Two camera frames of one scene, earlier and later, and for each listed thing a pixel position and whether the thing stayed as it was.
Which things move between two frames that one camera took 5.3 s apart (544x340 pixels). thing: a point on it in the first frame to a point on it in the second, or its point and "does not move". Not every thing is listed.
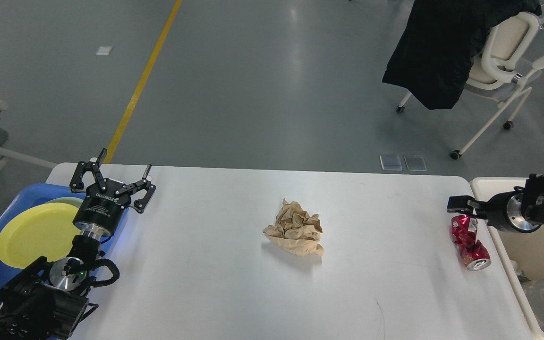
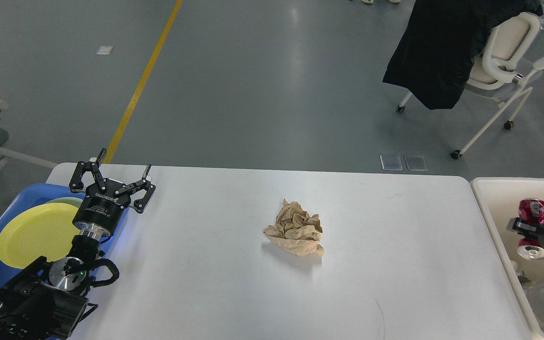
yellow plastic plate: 46,230 does not move
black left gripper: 102,210 does not move
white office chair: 498,69 does not move
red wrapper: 473,253 to 538,210
